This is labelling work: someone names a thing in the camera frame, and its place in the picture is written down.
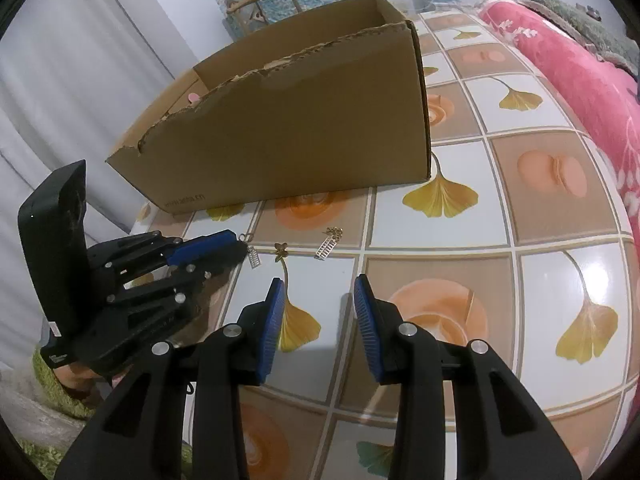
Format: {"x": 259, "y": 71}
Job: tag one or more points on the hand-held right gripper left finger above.
{"x": 272, "y": 330}

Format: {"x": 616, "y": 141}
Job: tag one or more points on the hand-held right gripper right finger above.
{"x": 367, "y": 330}

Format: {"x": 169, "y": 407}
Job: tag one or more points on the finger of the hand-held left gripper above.
{"x": 210, "y": 247}
{"x": 150, "y": 310}

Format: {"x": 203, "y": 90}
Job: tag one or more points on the ladder shaped earring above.
{"x": 325, "y": 249}
{"x": 253, "y": 257}

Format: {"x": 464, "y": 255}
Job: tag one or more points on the gold butterfly earring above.
{"x": 281, "y": 249}

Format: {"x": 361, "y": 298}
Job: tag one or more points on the brown cardboard box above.
{"x": 300, "y": 135}

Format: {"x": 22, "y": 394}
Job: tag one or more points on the white curtain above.
{"x": 75, "y": 85}

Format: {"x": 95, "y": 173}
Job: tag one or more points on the ginkgo leaf printed tablecloth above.
{"x": 550, "y": 210}

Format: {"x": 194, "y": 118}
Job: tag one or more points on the pink floral blanket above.
{"x": 575, "y": 70}

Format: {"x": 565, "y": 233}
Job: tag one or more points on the grey green blanket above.
{"x": 585, "y": 20}

